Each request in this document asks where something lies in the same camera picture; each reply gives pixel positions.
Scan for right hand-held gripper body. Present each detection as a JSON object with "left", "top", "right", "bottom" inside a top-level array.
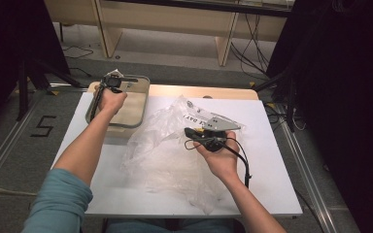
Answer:
[{"left": 200, "top": 116, "right": 242, "bottom": 153}]

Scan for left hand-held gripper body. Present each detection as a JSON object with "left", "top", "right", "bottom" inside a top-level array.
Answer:
[{"left": 100, "top": 73, "right": 139, "bottom": 95}]

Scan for white packet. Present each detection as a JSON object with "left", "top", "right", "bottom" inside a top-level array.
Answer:
[{"left": 105, "top": 68, "right": 124, "bottom": 80}]

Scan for beige storage basket grey rim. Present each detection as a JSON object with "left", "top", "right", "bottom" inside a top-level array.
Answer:
[{"left": 85, "top": 75, "right": 151, "bottom": 145}]

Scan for clear plastic bag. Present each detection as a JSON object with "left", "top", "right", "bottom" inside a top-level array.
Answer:
[{"left": 120, "top": 95, "right": 246, "bottom": 216}]

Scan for person's left hand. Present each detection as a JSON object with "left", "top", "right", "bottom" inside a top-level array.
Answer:
[{"left": 93, "top": 86, "right": 128, "bottom": 115}]

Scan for person's right hand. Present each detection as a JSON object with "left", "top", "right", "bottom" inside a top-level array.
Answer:
[{"left": 193, "top": 130, "right": 241, "bottom": 183}]

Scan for black tripod stand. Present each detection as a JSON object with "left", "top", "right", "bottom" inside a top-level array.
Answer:
[
  {"left": 252, "top": 69, "right": 299, "bottom": 134},
  {"left": 15, "top": 57, "right": 83, "bottom": 122}
]

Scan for light wooden desk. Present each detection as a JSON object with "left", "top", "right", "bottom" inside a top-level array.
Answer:
[{"left": 43, "top": 0, "right": 294, "bottom": 67}]

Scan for person's legs in jeans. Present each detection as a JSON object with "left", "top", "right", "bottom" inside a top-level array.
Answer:
[{"left": 105, "top": 217, "right": 241, "bottom": 233}]

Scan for dark curtain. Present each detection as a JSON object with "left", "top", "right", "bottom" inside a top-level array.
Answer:
[
  {"left": 265, "top": 0, "right": 373, "bottom": 233},
  {"left": 0, "top": 0, "right": 71, "bottom": 130}
]

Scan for teal sleeve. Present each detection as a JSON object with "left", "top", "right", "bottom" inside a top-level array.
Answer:
[{"left": 20, "top": 168, "right": 94, "bottom": 233}]

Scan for thin black floor cable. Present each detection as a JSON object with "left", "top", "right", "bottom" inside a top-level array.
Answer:
[{"left": 61, "top": 44, "right": 95, "bottom": 60}]

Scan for bundle of black cables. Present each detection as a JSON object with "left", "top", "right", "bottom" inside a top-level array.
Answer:
[{"left": 229, "top": 13, "right": 275, "bottom": 79}]

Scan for aluminium floor rail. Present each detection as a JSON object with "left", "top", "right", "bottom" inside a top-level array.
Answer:
[
  {"left": 276, "top": 110, "right": 339, "bottom": 233},
  {"left": 0, "top": 91, "right": 43, "bottom": 198}
]

